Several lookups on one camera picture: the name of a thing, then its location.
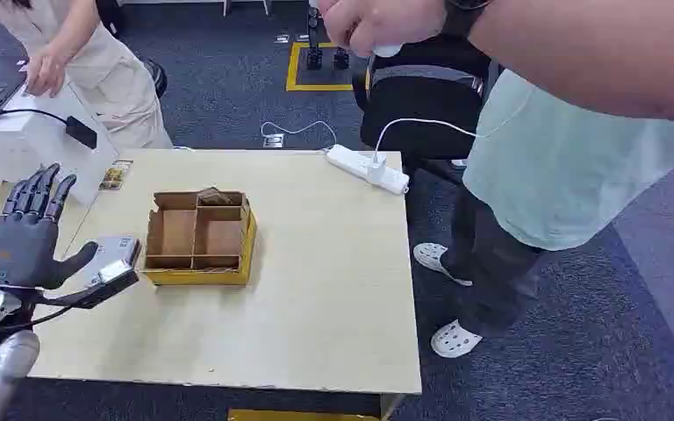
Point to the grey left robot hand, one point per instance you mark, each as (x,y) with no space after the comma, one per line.
(20,244)

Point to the white side desk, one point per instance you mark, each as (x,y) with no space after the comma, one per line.
(34,139)

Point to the printed card on desk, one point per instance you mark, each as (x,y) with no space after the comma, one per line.
(115,175)

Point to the black power adapter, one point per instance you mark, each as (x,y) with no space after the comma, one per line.
(80,132)

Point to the wooden card box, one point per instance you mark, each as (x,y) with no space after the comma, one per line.
(198,238)

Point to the person in beige clothing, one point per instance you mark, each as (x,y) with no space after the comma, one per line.
(87,69)

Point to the card in wooden box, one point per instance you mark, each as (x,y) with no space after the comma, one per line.
(215,196)

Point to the pale wooden desk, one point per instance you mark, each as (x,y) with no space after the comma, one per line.
(244,279)

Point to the black robot foot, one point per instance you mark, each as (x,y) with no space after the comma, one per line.
(341,58)
(314,57)

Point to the white power strip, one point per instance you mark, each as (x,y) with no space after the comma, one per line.
(366,168)

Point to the white plug adapter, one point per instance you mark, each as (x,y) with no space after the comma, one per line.
(377,169)

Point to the person's hand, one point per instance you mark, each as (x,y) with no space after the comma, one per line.
(377,23)

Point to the black office chair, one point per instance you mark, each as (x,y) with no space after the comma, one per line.
(424,104)

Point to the person in pale green top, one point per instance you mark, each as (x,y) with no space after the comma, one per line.
(552,174)

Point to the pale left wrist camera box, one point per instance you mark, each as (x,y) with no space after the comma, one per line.
(104,270)

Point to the white table frame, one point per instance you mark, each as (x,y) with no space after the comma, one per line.
(247,6)

